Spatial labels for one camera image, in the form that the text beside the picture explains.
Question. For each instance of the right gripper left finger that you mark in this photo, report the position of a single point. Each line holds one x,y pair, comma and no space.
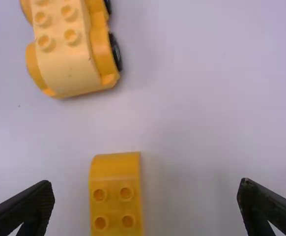
22,209

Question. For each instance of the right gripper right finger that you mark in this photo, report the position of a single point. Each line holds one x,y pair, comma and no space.
263,209

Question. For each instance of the yellow toy car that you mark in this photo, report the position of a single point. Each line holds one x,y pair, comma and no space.
66,56

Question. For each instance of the yellow toy brick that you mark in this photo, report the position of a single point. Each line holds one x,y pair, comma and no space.
113,177

